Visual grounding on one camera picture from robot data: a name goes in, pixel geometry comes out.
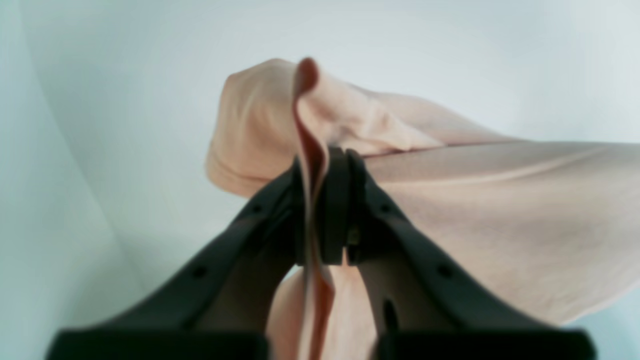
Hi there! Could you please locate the peach pink T-shirt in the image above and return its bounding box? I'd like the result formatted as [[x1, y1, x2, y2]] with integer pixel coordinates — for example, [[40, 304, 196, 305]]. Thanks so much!
[[205, 56, 640, 360]]

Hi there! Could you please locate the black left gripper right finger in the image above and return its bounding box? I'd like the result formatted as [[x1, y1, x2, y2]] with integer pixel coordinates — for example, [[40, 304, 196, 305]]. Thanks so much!
[[317, 147, 597, 360]]

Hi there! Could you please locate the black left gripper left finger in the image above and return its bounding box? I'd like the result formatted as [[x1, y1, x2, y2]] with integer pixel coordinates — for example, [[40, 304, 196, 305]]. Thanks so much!
[[45, 155, 313, 360]]

